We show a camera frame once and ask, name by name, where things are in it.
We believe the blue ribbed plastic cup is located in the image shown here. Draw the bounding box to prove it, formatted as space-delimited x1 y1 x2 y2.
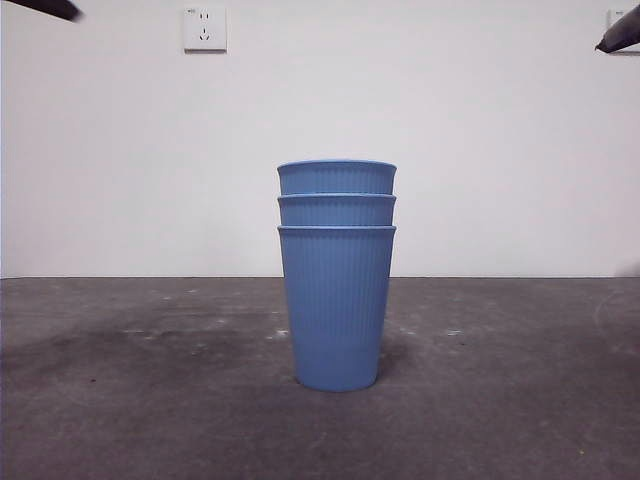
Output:
276 193 398 229
276 159 400 197
275 224 398 393

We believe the white wall socket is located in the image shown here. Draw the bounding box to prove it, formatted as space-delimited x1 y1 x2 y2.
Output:
606 7 640 57
182 5 228 55

